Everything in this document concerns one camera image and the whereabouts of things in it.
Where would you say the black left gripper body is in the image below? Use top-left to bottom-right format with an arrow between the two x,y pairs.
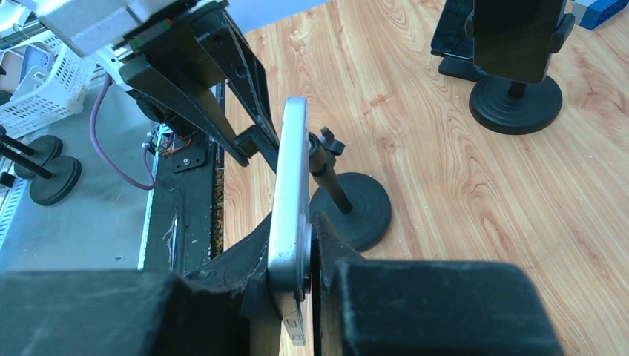
125,1 -> 231,99

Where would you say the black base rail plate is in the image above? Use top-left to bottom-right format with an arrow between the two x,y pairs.
138,133 -> 223,274

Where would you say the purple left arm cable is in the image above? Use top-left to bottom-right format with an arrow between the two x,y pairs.
88,73 -> 157,191

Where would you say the teal phone black screen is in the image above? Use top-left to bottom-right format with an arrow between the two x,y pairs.
431,0 -> 473,62

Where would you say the blue white block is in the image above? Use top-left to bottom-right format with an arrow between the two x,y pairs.
571,0 -> 628,30

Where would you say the black round-base clamp stand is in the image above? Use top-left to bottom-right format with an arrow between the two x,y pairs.
309,127 -> 392,252

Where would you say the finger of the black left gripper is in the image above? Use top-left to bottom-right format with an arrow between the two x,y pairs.
216,4 -> 279,172
119,57 -> 248,167

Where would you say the blue phone black screen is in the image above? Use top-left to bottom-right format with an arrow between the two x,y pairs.
469,0 -> 567,84

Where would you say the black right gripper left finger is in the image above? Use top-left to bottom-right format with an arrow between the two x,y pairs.
1,219 -> 273,355

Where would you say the white perforated basket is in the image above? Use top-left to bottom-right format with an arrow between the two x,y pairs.
1,30 -> 96,137

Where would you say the black weighted stand pair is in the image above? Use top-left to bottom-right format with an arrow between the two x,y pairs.
1,127 -> 82,206

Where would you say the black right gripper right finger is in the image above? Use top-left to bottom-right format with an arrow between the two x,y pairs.
311,213 -> 564,355

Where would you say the black phone silver frame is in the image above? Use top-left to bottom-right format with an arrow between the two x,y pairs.
267,97 -> 312,346

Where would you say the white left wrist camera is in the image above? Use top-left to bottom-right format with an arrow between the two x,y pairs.
17,0 -> 196,57

